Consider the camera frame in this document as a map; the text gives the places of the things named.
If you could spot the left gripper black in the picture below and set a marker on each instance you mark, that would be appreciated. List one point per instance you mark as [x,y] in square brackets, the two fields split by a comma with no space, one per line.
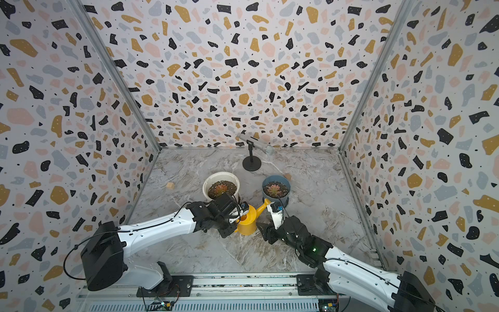
[230,231]

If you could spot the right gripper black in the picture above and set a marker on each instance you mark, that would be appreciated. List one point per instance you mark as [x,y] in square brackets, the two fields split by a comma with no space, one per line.
[269,231]

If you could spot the yellow plastic watering can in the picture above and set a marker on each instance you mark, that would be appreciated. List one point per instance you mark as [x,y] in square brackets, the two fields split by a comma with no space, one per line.
[247,225]

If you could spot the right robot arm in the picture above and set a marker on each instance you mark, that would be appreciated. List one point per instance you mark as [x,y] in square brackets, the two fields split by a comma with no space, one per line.
[338,272]

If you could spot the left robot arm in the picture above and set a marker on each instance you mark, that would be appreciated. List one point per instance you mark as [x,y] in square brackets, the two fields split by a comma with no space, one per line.
[106,256]

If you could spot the succulent in white pot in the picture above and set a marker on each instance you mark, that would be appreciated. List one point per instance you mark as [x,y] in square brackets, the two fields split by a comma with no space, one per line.
[220,189]

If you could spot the succulent in blue pot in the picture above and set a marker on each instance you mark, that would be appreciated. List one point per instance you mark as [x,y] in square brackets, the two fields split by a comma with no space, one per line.
[276,190]

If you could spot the white plant pot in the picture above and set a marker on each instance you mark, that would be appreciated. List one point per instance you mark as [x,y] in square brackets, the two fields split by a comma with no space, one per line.
[221,177]

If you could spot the right green circuit board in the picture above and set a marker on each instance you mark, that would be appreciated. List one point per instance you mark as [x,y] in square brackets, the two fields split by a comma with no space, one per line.
[328,305]

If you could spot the green circuit board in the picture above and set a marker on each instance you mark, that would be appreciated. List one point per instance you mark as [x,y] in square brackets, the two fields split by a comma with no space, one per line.
[161,305]
[328,305]

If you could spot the black microphone stand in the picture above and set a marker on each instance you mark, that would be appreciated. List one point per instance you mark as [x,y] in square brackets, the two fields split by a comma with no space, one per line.
[251,163]

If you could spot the blue-grey plant pot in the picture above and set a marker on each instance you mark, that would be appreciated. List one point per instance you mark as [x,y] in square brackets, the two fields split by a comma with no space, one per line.
[276,179]

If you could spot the grey microphone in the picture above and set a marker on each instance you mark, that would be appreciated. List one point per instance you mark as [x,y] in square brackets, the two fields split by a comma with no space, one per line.
[256,143]

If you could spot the left green circuit board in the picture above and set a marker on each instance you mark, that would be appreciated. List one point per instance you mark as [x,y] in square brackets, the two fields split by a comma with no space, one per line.
[161,305]

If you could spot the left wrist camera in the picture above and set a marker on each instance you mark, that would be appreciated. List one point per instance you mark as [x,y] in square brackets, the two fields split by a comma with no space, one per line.
[244,208]

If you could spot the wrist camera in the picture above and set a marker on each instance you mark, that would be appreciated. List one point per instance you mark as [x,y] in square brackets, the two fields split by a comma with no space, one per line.
[244,208]
[276,209]

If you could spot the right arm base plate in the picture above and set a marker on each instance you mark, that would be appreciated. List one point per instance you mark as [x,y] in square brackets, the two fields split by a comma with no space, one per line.
[308,285]

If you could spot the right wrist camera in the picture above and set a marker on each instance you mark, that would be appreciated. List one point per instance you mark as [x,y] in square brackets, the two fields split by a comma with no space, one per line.
[276,209]

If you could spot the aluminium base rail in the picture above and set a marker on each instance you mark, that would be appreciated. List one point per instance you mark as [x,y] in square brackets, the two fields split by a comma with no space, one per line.
[221,292]

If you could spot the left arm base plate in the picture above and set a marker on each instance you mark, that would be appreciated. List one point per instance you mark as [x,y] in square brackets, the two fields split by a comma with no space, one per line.
[176,286]

